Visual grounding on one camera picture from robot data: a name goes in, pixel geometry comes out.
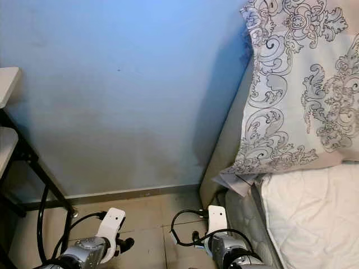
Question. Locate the beige folded cloth flap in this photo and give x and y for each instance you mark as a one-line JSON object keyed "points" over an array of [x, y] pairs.
{"points": [[234, 182]]}

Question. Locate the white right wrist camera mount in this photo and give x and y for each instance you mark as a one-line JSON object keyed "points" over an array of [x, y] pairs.
{"points": [[217, 219]]}

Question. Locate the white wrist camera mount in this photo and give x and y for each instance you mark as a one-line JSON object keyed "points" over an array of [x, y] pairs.
{"points": [[112, 224], [217, 219]]}

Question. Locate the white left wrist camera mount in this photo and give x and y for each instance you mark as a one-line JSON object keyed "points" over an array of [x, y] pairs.
{"points": [[112, 224]]}

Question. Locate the light desk with black frame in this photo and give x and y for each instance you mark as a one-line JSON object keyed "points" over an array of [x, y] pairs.
{"points": [[8, 145]]}

